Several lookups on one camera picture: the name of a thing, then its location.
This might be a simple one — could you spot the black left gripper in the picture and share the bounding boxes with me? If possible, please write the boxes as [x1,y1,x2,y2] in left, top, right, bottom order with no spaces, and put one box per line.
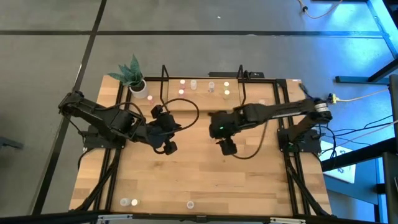
[150,104,182,156]

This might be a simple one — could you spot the wooden shelf black metal ends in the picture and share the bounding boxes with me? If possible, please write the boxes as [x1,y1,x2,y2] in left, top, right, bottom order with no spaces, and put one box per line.
[159,64,248,114]

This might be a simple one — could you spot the green plant in white pot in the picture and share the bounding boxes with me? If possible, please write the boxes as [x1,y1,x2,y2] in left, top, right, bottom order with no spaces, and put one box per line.
[108,54,149,100]

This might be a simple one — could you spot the white paper sheet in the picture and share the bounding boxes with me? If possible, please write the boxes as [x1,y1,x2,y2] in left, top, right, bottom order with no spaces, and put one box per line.
[320,140,357,184]

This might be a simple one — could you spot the black desk bar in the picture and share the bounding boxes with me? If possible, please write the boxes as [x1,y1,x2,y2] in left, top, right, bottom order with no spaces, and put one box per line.
[321,136,398,172]

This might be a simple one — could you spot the grey metal foot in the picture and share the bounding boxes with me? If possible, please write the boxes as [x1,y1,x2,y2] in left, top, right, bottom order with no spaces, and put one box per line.
[0,136,25,151]

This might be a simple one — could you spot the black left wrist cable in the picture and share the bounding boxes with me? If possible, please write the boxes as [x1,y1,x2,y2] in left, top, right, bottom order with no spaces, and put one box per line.
[160,98,200,131]

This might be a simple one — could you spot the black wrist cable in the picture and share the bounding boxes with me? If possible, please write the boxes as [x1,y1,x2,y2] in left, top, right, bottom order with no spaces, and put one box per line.
[160,98,200,131]
[231,120,269,160]

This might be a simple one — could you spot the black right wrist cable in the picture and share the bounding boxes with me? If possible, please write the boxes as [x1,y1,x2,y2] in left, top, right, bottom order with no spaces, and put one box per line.
[231,120,269,160]

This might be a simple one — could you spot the black cable bundle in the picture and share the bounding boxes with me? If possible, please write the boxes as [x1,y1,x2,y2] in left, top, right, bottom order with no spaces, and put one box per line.
[73,148,123,213]
[284,155,332,218]

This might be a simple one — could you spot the silver metal bracket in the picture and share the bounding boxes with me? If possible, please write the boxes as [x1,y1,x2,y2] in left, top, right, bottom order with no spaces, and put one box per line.
[97,213,134,223]
[269,217,307,224]

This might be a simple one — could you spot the beige floor cable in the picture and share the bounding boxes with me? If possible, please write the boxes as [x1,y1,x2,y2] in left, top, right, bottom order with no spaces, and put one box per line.
[338,88,391,103]

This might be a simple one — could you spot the black desk frame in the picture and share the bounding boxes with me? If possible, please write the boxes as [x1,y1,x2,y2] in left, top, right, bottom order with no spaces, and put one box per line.
[334,0,398,84]

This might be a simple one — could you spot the black floor cable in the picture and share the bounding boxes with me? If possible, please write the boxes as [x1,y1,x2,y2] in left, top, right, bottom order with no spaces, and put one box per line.
[332,114,395,131]

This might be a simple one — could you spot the black camera mount beam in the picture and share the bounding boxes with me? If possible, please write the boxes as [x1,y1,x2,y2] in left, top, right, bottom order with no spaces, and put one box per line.
[0,210,398,224]

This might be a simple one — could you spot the beige cord with black plug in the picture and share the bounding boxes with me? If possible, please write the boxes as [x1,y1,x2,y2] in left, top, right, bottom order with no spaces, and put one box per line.
[297,0,343,19]

